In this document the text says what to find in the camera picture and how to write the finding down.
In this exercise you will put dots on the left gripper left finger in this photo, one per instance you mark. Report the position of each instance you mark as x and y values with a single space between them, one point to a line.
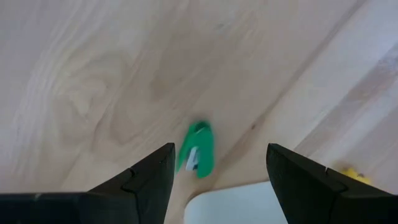
149 186

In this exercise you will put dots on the green mini stapler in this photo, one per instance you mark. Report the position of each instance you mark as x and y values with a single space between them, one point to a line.
205 146

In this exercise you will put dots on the yellow mini stapler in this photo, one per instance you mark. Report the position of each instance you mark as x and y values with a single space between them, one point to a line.
354 175

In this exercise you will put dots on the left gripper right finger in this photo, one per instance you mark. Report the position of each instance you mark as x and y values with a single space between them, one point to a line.
298 186

